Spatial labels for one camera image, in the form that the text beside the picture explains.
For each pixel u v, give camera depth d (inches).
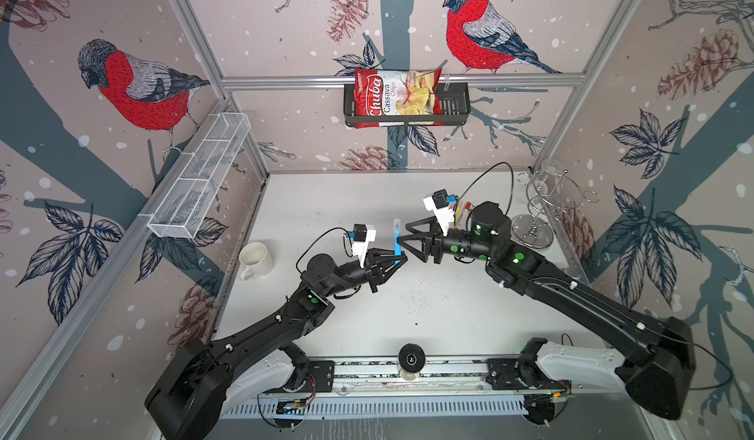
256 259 34.6
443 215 22.9
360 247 24.1
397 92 34.5
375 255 25.8
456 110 37.3
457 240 23.2
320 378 28.8
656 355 15.3
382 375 29.7
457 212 22.5
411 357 26.4
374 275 24.1
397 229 24.6
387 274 25.7
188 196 29.1
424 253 23.5
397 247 25.3
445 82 35.5
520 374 25.9
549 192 45.0
